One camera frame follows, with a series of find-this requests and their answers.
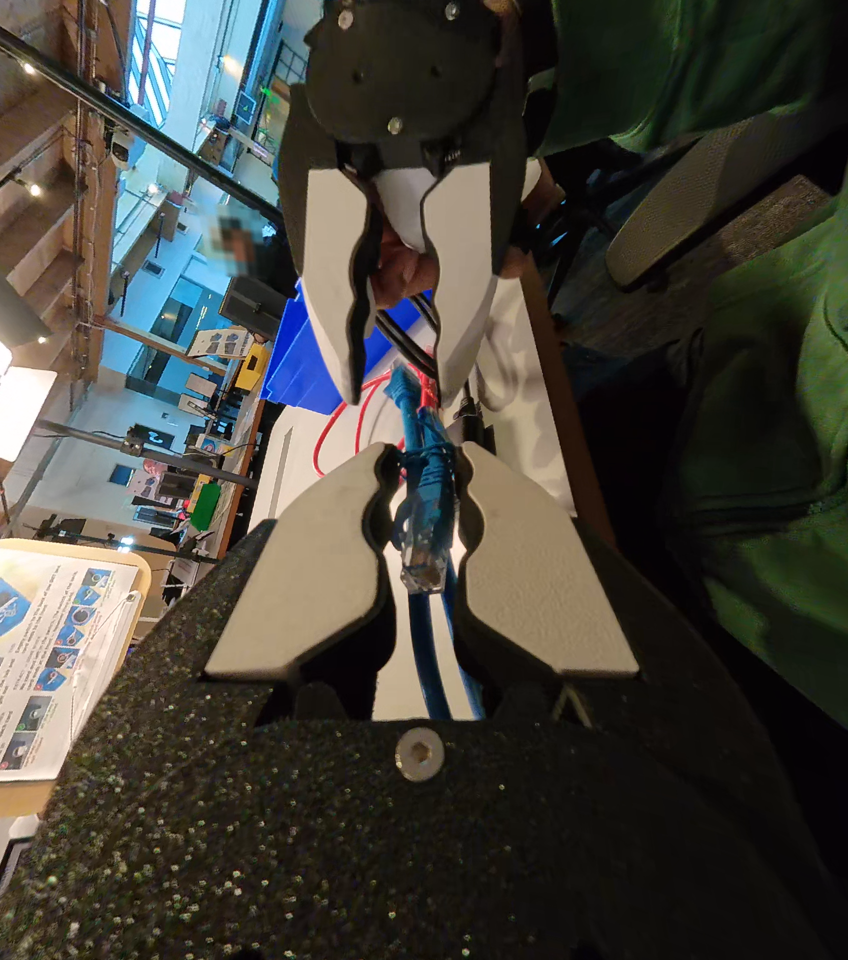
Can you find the green box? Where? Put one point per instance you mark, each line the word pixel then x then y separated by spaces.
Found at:
pixel 207 506

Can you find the blue plastic bin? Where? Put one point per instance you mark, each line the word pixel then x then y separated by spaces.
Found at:
pixel 304 360

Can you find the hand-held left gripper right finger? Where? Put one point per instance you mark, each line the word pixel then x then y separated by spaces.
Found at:
pixel 544 593

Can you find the yellow box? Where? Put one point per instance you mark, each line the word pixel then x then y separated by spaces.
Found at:
pixel 252 368

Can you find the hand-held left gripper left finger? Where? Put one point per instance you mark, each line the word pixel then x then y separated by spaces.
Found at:
pixel 304 593

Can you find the printed paper sheet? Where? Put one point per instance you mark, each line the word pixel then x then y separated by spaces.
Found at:
pixel 522 390

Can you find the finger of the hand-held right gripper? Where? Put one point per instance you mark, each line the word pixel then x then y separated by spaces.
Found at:
pixel 342 285
pixel 462 270

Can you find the black metal pole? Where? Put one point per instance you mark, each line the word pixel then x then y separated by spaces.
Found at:
pixel 109 105

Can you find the instruction sheet on stand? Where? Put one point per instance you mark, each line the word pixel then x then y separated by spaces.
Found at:
pixel 19 675

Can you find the person's right hand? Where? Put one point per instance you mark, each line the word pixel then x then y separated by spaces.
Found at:
pixel 409 270

